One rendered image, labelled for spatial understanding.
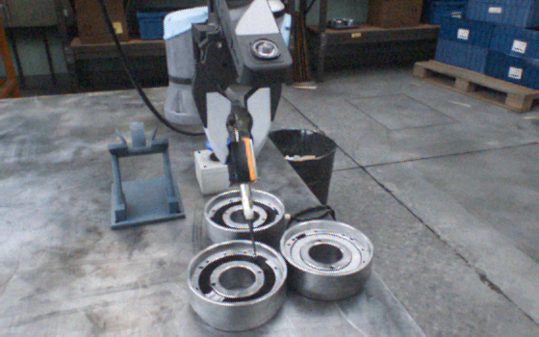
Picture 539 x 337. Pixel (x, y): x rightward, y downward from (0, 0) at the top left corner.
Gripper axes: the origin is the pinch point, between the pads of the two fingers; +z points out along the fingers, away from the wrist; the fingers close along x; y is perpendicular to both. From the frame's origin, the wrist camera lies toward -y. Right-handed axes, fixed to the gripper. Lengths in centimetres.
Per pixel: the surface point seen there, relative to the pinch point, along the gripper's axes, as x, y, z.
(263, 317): 1.4, -13.9, 11.3
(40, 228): 25.0, 12.4, 13.2
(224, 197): 0.6, 7.3, 9.7
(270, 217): -4.3, 1.5, 10.2
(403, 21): -246, 344, 44
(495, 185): -168, 121, 94
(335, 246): -9.7, -6.6, 10.3
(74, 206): 21.1, 17.3, 13.2
